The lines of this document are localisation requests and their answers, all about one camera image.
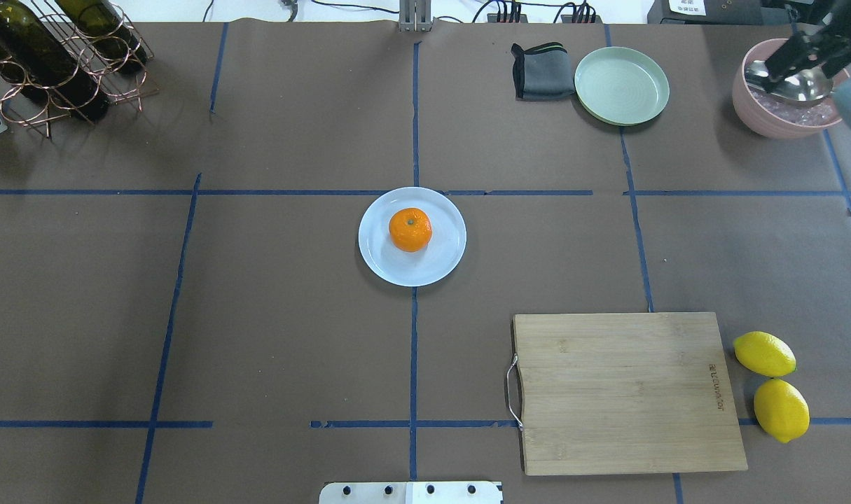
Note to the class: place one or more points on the light blue plate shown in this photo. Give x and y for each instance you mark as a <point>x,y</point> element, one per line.
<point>412,269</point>

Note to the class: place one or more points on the orange fruit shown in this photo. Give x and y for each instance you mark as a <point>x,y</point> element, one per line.
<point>410,229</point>

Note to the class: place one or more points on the light green plate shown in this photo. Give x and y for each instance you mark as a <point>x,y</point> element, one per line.
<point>621,86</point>

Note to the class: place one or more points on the dark grey folded cloth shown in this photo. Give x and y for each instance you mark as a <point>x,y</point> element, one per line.
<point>542,73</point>

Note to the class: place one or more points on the wooden cutting board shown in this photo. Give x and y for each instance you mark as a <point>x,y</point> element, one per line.
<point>624,394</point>

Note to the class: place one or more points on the black desktop computer box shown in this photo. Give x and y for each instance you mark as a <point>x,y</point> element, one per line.
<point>719,13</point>

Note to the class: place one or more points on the pink bowl with ice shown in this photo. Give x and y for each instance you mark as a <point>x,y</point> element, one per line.
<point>772,117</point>

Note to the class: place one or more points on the yellow lemon near board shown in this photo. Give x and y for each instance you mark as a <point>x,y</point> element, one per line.
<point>781,410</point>

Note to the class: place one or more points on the dark wine bottle rear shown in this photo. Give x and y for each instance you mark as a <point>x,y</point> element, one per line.
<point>108,33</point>

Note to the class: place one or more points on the dark wine bottle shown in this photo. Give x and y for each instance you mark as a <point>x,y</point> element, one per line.
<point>108,33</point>
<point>36,49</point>

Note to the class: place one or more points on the metal ice scoop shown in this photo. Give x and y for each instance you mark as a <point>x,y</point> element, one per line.
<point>808,87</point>

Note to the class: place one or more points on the dark wine bottle front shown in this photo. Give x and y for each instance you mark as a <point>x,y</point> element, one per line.
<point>36,49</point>

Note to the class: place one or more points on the aluminium frame post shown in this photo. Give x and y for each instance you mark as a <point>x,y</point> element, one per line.
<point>415,16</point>

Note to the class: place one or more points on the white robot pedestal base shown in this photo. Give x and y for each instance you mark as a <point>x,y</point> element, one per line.
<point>413,492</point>

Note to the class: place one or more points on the copper wire bottle rack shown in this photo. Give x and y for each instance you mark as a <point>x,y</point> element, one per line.
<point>28,105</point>

